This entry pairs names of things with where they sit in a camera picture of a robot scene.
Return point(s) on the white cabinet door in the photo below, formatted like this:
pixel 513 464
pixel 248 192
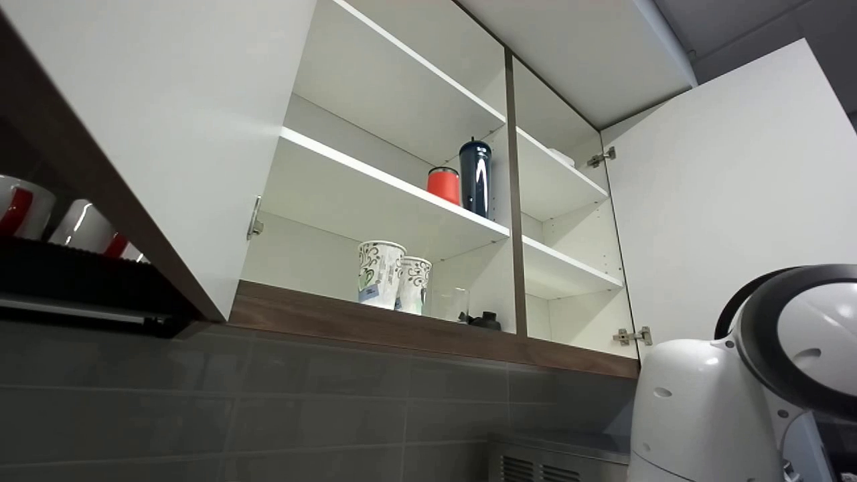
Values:
pixel 741 198
pixel 177 108

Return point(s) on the dark blue tumbler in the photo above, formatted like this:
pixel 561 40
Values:
pixel 474 179

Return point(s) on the small black object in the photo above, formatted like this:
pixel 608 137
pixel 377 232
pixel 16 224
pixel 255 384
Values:
pixel 480 321

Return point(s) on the floral paper cup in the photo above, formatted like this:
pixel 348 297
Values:
pixel 413 286
pixel 379 274

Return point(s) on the red cup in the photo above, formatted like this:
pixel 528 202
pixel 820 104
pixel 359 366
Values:
pixel 442 185

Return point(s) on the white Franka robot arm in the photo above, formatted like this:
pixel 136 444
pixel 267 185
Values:
pixel 705 404

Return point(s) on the metal cabinet hinge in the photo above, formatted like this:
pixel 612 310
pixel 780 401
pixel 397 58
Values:
pixel 255 222
pixel 631 337
pixel 602 159

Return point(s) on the white mug red stripe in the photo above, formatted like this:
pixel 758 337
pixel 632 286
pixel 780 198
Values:
pixel 23 208
pixel 83 228

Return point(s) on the white wall cabinet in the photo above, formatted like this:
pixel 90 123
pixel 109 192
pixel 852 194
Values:
pixel 377 189

